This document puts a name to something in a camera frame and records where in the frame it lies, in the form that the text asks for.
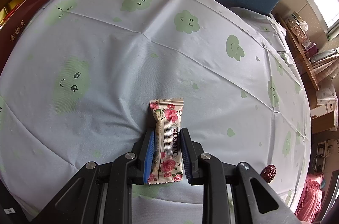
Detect red date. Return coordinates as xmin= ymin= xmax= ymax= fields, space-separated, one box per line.
xmin=261 ymin=164 xmax=277 ymax=184

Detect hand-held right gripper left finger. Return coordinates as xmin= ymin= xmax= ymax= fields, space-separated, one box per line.
xmin=26 ymin=128 xmax=155 ymax=224

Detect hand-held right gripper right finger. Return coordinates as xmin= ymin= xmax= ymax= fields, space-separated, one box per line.
xmin=179 ymin=128 xmax=301 ymax=224

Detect white tablecloth green clouds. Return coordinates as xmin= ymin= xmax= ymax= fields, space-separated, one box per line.
xmin=0 ymin=0 xmax=311 ymax=224

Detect maroon tin box gold interior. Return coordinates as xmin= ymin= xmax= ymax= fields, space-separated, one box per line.
xmin=0 ymin=0 xmax=55 ymax=73

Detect box under white dotted cloth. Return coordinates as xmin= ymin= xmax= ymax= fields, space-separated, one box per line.
xmin=316 ymin=78 xmax=339 ymax=132

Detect hanging floral curtain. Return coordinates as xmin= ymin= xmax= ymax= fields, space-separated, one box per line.
xmin=310 ymin=48 xmax=339 ymax=82

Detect wooden shelf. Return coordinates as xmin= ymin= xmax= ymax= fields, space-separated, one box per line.
xmin=275 ymin=14 xmax=321 ymax=91

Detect floral snack packet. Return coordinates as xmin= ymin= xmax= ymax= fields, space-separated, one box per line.
xmin=147 ymin=97 xmax=184 ymax=185

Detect pink cloth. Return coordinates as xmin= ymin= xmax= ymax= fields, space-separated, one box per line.
xmin=295 ymin=172 xmax=325 ymax=223

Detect small purple container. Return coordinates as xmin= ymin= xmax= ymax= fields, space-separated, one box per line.
xmin=304 ymin=43 xmax=320 ymax=58

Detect tissue box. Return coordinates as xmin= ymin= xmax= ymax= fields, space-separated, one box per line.
xmin=286 ymin=12 xmax=309 ymax=42

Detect large red silver snack packet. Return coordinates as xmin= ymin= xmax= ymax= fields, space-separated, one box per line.
xmin=2 ymin=7 xmax=19 ymax=25

